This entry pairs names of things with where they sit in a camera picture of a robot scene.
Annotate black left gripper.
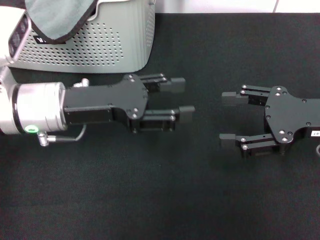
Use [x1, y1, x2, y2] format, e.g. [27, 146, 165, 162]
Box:
[63, 73, 187, 133]

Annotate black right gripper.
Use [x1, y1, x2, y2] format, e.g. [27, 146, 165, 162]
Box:
[219, 84, 320, 158]

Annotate yellow and grey towel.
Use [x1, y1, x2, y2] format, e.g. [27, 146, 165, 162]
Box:
[24, 0, 100, 43]

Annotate black tablecloth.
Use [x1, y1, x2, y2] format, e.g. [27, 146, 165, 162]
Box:
[0, 12, 320, 240]

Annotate grey perforated storage basket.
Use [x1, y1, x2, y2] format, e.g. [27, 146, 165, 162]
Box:
[4, 0, 156, 75]

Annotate black basket brand label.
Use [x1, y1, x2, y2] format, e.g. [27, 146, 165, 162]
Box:
[33, 34, 67, 45]

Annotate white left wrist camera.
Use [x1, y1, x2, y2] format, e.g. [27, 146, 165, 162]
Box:
[0, 5, 33, 68]

